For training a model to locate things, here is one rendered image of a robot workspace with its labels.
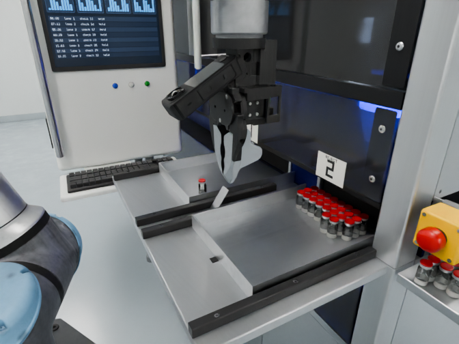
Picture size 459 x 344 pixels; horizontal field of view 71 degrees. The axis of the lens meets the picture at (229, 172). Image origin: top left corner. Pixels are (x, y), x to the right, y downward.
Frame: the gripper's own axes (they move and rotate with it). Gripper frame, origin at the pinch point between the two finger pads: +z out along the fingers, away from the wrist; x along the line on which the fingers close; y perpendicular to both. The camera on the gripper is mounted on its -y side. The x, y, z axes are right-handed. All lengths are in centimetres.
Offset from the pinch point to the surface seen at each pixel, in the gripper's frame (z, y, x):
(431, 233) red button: 8.3, 26.8, -18.4
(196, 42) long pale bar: -17, 23, 65
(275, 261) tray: 21.4, 11.4, 0.4
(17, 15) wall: -37, -44, 544
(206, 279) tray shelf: 21.6, -2.8, 2.4
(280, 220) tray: 21.4, 21.1, 12.0
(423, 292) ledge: 21.9, 30.0, -18.5
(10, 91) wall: 65, -76, 544
